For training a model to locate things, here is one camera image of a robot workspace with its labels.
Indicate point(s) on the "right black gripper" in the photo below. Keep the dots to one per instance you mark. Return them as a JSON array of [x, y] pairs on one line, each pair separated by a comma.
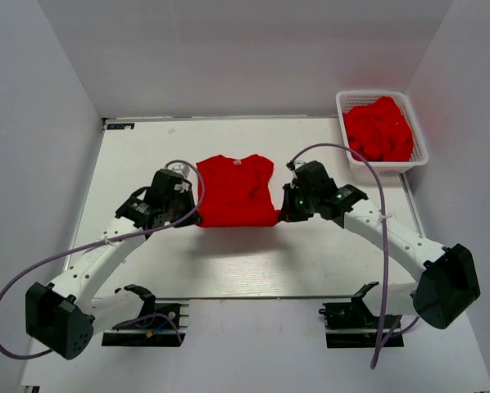
[[289, 213]]

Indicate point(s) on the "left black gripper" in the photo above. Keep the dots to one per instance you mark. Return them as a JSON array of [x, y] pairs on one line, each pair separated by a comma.
[[188, 195]]

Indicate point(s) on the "red t shirt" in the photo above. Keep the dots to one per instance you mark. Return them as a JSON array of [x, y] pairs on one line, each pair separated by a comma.
[[237, 192]]

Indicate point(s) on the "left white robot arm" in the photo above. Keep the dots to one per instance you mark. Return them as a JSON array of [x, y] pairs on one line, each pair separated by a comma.
[[66, 313]]

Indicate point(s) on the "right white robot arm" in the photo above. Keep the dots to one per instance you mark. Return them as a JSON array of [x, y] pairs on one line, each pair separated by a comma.
[[446, 282]]

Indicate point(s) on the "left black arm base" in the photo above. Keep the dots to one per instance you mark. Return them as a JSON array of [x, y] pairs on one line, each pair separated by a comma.
[[156, 332]]

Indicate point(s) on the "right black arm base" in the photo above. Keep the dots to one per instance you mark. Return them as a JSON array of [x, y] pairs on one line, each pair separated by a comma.
[[350, 324]]

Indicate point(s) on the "red t shirts pile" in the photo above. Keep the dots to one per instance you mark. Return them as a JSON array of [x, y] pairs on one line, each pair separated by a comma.
[[379, 131]]

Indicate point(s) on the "blue table label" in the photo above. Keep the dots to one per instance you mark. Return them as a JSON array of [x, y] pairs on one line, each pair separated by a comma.
[[120, 126]]

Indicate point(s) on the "white plastic basket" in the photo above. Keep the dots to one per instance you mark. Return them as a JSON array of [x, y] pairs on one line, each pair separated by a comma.
[[346, 100]]

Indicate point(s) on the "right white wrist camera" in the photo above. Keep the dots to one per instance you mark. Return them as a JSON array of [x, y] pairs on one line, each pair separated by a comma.
[[293, 165]]

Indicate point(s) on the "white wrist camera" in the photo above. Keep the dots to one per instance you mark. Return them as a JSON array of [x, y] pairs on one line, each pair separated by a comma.
[[293, 165], [179, 168]]

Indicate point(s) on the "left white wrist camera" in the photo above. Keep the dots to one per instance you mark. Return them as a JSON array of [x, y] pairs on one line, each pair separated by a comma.
[[179, 168]]

